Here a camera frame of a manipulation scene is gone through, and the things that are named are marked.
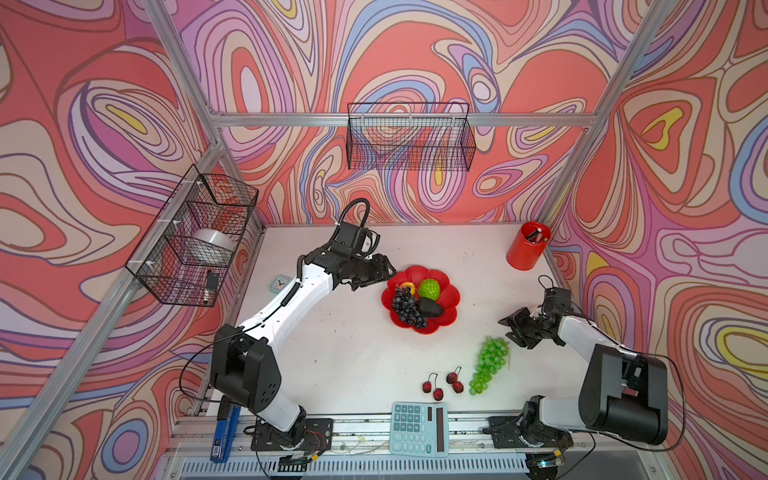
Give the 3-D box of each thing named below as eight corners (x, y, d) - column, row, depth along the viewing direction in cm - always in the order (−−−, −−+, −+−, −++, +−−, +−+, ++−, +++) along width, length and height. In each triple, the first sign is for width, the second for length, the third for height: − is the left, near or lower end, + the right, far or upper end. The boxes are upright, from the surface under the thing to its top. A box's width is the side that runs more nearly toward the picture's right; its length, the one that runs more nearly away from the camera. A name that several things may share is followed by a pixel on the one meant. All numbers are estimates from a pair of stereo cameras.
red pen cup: (510, 272, 108) (524, 247, 97) (502, 247, 116) (513, 221, 105) (542, 272, 108) (559, 247, 97) (531, 247, 115) (546, 221, 105)
